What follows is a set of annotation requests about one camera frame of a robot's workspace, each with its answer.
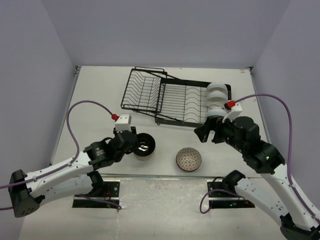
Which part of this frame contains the white bowl back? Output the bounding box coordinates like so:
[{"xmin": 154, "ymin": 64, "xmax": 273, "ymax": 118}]
[{"xmin": 206, "ymin": 82, "xmax": 228, "ymax": 94}]

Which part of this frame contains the black wire dish rack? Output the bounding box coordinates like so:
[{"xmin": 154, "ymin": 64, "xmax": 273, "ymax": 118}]
[{"xmin": 120, "ymin": 66, "xmax": 232, "ymax": 127}]

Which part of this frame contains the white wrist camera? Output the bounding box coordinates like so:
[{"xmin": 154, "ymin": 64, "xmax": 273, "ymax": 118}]
[
  {"xmin": 222, "ymin": 100, "xmax": 243, "ymax": 123},
  {"xmin": 111, "ymin": 114, "xmax": 132, "ymax": 133}
]

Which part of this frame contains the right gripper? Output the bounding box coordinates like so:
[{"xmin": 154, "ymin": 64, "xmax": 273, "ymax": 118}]
[{"xmin": 193, "ymin": 114, "xmax": 246, "ymax": 153}]

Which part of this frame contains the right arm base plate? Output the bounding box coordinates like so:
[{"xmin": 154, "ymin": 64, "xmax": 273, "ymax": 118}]
[{"xmin": 207, "ymin": 177, "xmax": 255, "ymax": 209}]

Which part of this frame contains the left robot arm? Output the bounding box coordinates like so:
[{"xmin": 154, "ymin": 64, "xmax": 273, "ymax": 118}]
[{"xmin": 8, "ymin": 126, "xmax": 138, "ymax": 218}]

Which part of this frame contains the beige bowl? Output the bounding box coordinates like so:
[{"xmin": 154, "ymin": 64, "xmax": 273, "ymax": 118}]
[{"xmin": 133, "ymin": 151, "xmax": 155, "ymax": 161}]

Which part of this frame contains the tan black bowl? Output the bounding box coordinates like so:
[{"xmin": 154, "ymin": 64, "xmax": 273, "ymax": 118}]
[{"xmin": 133, "ymin": 133, "xmax": 156, "ymax": 152}]

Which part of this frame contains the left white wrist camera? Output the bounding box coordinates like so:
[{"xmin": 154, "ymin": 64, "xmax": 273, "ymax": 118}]
[{"xmin": 111, "ymin": 114, "xmax": 132, "ymax": 133}]

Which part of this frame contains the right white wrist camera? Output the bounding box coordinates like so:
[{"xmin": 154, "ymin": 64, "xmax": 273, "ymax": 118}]
[{"xmin": 222, "ymin": 100, "xmax": 243, "ymax": 123}]

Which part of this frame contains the brown patterned bowl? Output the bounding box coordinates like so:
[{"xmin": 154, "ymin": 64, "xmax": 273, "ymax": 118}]
[{"xmin": 175, "ymin": 147, "xmax": 202, "ymax": 173}]

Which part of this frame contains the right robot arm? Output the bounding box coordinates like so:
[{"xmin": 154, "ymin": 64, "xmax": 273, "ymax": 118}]
[{"xmin": 194, "ymin": 116, "xmax": 320, "ymax": 240}]

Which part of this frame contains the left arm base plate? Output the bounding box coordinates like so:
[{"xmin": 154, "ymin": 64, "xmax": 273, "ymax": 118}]
[{"xmin": 72, "ymin": 180, "xmax": 121, "ymax": 210}]

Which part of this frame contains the white bowl front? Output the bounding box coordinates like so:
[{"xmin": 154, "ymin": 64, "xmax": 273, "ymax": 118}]
[{"xmin": 205, "ymin": 106, "xmax": 227, "ymax": 119}]

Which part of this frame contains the white bowl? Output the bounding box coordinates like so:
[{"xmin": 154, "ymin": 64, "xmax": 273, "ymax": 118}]
[
  {"xmin": 206, "ymin": 90, "xmax": 228, "ymax": 103},
  {"xmin": 205, "ymin": 106, "xmax": 227, "ymax": 119},
  {"xmin": 206, "ymin": 82, "xmax": 228, "ymax": 94}
]

